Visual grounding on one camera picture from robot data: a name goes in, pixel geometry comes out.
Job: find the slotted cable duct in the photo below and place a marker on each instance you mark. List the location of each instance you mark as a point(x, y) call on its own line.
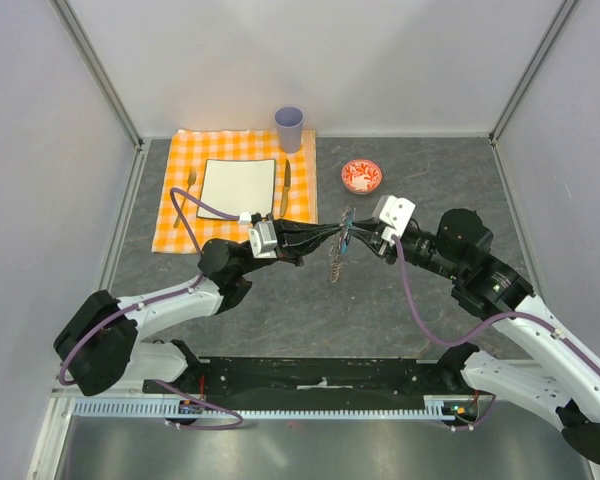
point(174, 409)

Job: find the lilac plastic cup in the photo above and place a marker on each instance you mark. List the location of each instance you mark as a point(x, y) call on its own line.
point(289, 127)

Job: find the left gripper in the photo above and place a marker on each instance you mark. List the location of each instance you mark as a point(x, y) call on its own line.
point(297, 239)

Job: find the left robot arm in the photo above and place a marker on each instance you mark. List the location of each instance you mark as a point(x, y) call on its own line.
point(103, 341)

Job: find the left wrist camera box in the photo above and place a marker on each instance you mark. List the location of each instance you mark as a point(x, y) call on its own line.
point(263, 240)

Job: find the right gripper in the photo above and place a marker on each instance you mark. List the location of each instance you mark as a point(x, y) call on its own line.
point(381, 247)

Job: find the gold knife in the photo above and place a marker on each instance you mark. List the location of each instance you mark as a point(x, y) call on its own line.
point(285, 190)

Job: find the red patterned bowl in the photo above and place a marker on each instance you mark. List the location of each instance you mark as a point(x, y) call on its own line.
point(361, 176)

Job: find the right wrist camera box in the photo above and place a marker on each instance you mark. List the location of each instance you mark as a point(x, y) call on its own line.
point(393, 215)

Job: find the white square plate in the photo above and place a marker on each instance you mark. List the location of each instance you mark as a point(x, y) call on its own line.
point(236, 186)

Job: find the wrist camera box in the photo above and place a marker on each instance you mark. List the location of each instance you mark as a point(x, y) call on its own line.
point(393, 215)
point(263, 240)

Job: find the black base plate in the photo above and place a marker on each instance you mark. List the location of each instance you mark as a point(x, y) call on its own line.
point(231, 376)

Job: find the gold fork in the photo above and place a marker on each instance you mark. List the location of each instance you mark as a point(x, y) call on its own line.
point(185, 197)

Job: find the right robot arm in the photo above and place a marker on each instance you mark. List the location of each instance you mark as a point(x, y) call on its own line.
point(501, 298)

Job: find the orange checkered cloth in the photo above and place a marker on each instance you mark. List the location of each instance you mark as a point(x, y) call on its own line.
point(186, 164)

